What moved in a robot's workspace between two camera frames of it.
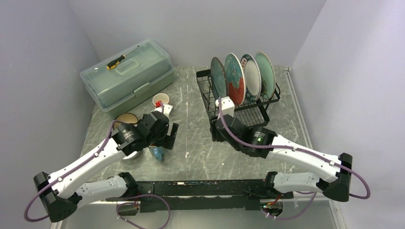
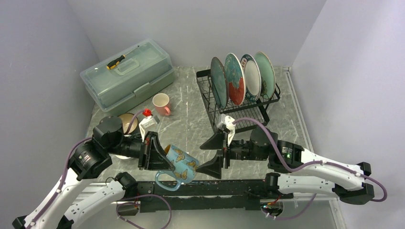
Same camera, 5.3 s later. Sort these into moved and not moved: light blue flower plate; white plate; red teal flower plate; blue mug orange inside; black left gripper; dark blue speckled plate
Moved: black left gripper; blue mug orange inside
Not moved: red teal flower plate; white plate; light blue flower plate; dark blue speckled plate
